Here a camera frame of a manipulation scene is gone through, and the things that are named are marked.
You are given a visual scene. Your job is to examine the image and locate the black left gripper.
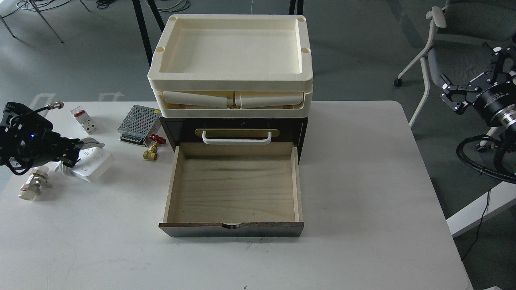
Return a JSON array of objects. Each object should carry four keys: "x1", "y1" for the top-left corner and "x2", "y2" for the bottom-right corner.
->
[{"x1": 0, "y1": 101, "x2": 105, "y2": 176}]

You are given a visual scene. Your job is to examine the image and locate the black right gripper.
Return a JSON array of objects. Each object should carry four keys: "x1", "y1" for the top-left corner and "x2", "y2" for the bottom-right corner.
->
[{"x1": 439, "y1": 42, "x2": 516, "y2": 133}]

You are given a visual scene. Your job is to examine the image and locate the white power strip with cable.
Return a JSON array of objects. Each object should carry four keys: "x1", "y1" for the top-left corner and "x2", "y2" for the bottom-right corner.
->
[{"x1": 54, "y1": 137, "x2": 115, "y2": 182}]

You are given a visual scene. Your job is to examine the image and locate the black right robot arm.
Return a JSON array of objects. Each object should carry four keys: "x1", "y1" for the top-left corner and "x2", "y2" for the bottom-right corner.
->
[{"x1": 440, "y1": 43, "x2": 516, "y2": 184}]

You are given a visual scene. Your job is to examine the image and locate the white red circuit breaker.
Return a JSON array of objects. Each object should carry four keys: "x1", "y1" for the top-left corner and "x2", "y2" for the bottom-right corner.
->
[{"x1": 70, "y1": 106, "x2": 98, "y2": 135}]

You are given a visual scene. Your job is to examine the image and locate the white metal pipe fitting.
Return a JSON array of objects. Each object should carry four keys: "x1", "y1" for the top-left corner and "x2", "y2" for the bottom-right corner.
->
[{"x1": 18, "y1": 166, "x2": 49, "y2": 201}]

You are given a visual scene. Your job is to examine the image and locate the grey office chair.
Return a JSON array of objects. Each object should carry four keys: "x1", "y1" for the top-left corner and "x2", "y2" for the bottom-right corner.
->
[{"x1": 393, "y1": 0, "x2": 516, "y2": 128}]

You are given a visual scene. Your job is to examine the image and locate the metal mesh power supply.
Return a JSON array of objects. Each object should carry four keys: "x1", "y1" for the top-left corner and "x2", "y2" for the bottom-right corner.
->
[{"x1": 118, "y1": 105, "x2": 161, "y2": 147}]

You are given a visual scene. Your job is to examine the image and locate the open wooden drawer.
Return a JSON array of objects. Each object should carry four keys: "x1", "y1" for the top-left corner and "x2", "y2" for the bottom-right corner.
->
[{"x1": 159, "y1": 143, "x2": 304, "y2": 238}]

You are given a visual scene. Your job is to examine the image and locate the grey chair legs background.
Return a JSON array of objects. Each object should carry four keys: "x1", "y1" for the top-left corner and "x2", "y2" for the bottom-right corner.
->
[{"x1": 0, "y1": 0, "x2": 91, "y2": 44}]

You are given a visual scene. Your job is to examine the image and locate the cream plastic stacked trays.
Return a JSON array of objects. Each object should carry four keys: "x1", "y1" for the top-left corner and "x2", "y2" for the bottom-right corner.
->
[{"x1": 148, "y1": 14, "x2": 314, "y2": 118}]

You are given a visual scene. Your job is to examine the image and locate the brass valve red handle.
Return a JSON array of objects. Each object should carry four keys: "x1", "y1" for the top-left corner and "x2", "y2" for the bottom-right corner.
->
[{"x1": 143, "y1": 134, "x2": 166, "y2": 162}]

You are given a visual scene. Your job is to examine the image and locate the black thin cable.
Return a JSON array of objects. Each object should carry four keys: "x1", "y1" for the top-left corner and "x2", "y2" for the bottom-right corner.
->
[{"x1": 460, "y1": 189, "x2": 491, "y2": 261}]

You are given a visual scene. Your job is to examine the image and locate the white drawer handle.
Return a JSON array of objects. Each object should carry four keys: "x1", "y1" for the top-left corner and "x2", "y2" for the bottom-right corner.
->
[{"x1": 202, "y1": 131, "x2": 272, "y2": 145}]

